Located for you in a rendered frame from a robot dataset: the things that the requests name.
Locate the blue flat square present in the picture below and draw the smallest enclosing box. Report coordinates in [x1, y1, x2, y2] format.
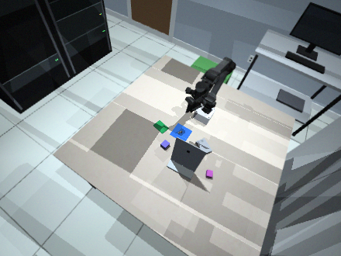
[170, 123, 192, 141]

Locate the small purple cube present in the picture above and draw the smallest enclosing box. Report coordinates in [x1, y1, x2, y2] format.
[206, 170, 213, 178]

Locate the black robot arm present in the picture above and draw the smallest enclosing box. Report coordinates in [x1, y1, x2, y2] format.
[185, 57, 236, 114]

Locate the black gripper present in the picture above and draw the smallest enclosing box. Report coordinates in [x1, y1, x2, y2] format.
[185, 91, 207, 113]

